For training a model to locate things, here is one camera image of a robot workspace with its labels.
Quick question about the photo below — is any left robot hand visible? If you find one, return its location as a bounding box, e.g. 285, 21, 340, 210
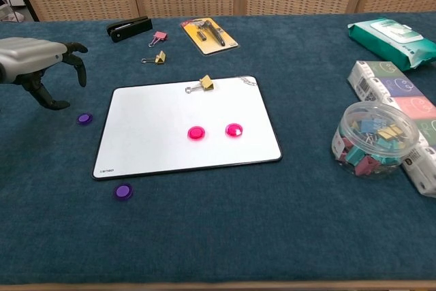
0, 37, 89, 110

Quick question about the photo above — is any purple round magnet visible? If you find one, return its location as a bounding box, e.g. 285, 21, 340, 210
76, 112, 94, 127
112, 183, 134, 202

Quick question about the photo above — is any pink round magnet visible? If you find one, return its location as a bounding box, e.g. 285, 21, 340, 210
187, 125, 206, 141
225, 123, 245, 138

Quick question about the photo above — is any white magnetic whiteboard black rim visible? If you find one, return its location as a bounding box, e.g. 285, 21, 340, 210
91, 74, 283, 181

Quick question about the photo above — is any black stapler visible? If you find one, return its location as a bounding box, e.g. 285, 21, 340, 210
106, 15, 153, 44

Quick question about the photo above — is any gold binder clip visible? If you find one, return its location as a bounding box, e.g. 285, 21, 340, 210
140, 50, 168, 65
185, 74, 216, 95

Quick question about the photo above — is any pink binder clip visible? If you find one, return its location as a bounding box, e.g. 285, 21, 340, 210
148, 31, 170, 48

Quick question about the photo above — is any razor in yellow blister pack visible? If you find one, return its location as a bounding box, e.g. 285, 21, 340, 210
179, 17, 239, 56

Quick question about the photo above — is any blue table cloth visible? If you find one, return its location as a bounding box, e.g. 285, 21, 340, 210
0, 11, 436, 285

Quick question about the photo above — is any white pastel patterned box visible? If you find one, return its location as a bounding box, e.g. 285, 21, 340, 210
347, 60, 436, 199

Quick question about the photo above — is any clear jar of binder clips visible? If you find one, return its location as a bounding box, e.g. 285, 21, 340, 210
330, 100, 420, 180

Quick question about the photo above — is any green wet wipes pack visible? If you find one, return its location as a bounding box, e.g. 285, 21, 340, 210
347, 18, 436, 72

